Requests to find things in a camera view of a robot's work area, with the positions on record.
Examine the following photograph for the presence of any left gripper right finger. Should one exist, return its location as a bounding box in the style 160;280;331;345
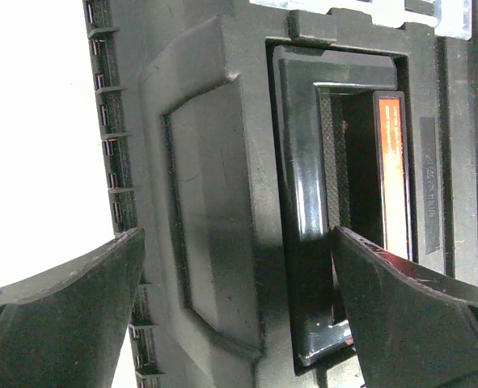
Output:
331;227;478;387

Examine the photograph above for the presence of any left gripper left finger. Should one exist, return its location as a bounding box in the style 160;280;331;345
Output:
0;228;145;387

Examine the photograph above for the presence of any black plastic toolbox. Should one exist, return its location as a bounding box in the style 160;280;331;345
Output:
83;1;478;387

